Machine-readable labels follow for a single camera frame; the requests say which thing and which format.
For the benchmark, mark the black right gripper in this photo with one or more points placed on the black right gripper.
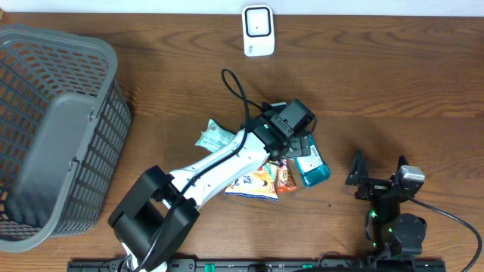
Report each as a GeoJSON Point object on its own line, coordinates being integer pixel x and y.
{"type": "Point", "coordinates": [374, 186]}

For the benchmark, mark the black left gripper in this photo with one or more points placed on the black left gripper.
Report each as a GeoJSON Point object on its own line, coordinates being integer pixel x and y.
{"type": "Point", "coordinates": [303, 148]}

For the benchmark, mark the teal mouthwash bottle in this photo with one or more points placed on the teal mouthwash bottle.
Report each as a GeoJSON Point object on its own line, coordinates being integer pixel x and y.
{"type": "Point", "coordinates": [312, 168]}

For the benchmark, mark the red Top chocolate bar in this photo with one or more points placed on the red Top chocolate bar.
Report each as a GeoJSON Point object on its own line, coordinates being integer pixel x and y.
{"type": "Point", "coordinates": [284, 179]}

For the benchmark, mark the teal snack packet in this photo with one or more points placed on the teal snack packet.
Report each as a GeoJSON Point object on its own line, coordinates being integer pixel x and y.
{"type": "Point", "coordinates": [214, 137]}

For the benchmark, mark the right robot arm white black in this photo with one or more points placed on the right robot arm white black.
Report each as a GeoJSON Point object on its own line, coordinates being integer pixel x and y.
{"type": "Point", "coordinates": [395, 234]}

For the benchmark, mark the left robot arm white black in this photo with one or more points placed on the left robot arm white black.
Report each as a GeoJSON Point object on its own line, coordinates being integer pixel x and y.
{"type": "Point", "coordinates": [158, 212]}

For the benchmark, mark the white barcode scanner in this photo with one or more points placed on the white barcode scanner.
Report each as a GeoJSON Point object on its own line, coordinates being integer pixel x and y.
{"type": "Point", "coordinates": [258, 31]}

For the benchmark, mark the yellow chips bag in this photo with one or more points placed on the yellow chips bag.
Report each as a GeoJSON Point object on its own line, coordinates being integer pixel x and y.
{"type": "Point", "coordinates": [259, 184]}

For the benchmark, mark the grey plastic shopping basket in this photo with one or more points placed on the grey plastic shopping basket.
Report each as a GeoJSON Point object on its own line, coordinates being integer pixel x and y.
{"type": "Point", "coordinates": [64, 124]}

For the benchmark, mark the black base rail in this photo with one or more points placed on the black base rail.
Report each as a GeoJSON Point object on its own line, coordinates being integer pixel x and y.
{"type": "Point", "coordinates": [328, 264]}

